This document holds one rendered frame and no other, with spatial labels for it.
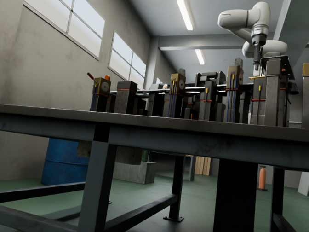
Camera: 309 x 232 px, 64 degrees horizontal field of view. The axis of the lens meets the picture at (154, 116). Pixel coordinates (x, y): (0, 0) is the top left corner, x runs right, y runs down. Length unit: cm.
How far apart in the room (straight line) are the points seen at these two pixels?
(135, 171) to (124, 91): 314
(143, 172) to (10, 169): 218
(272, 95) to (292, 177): 1028
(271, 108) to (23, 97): 316
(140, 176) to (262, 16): 366
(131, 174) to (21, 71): 254
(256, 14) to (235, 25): 12
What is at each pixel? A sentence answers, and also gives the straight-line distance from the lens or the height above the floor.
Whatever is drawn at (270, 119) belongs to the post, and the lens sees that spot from 103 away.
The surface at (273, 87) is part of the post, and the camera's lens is 106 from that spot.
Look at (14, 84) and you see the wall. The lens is 358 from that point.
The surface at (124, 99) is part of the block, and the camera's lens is 167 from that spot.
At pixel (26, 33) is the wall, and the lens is 376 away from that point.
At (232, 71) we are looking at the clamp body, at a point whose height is 102.
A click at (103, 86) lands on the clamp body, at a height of 100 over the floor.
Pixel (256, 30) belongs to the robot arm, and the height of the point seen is 134.
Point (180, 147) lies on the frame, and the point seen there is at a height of 60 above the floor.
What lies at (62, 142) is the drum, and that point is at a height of 56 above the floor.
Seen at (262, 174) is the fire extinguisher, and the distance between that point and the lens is 723.
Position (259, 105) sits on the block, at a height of 85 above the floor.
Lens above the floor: 57
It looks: 9 degrees up
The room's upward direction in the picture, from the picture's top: 8 degrees clockwise
